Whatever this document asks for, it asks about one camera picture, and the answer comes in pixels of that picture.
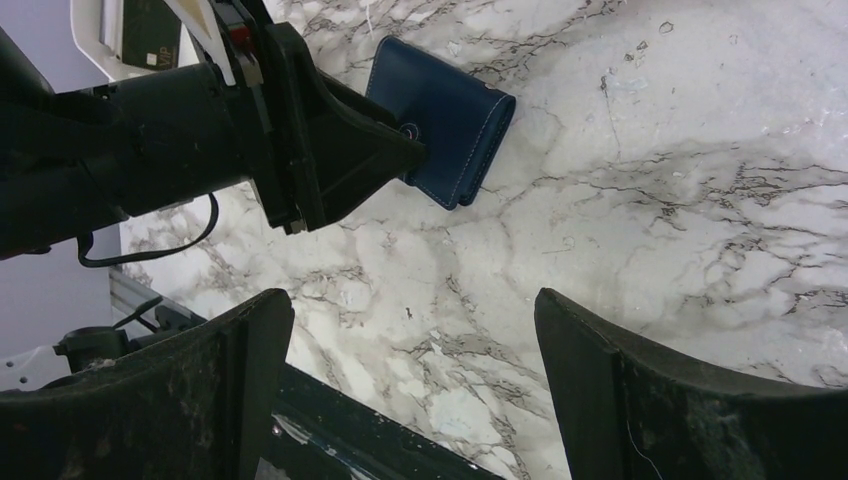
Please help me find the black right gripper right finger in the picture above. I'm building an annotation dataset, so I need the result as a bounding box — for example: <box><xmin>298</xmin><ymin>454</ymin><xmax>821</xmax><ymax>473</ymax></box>
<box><xmin>534</xmin><ymin>288</ymin><xmax>847</xmax><ymax>479</ymax></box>

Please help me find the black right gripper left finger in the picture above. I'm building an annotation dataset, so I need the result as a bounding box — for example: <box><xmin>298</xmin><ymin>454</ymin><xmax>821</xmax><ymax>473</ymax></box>
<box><xmin>1</xmin><ymin>289</ymin><xmax>294</xmax><ymax>479</ymax></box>

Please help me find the black metal base rail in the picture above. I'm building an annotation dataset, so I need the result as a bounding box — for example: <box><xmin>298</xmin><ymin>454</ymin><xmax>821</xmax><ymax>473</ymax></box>
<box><xmin>110</xmin><ymin>273</ymin><xmax>490</xmax><ymax>479</ymax></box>

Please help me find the black VIP card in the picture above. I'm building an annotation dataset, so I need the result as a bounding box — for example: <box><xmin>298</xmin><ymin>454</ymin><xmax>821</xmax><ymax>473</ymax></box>
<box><xmin>120</xmin><ymin>0</ymin><xmax>182</xmax><ymax>71</ymax></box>

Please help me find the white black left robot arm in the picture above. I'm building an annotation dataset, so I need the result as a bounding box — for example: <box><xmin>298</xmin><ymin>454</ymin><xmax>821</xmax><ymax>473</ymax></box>
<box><xmin>1</xmin><ymin>1</ymin><xmax>426</xmax><ymax>268</ymax></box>

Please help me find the blue leather card holder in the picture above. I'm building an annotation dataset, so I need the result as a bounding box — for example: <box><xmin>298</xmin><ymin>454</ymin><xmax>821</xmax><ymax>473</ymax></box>
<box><xmin>366</xmin><ymin>36</ymin><xmax>517</xmax><ymax>211</ymax></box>

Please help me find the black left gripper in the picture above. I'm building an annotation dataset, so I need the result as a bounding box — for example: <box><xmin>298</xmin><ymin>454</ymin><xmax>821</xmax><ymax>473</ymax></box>
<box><xmin>86</xmin><ymin>1</ymin><xmax>426</xmax><ymax>233</ymax></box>

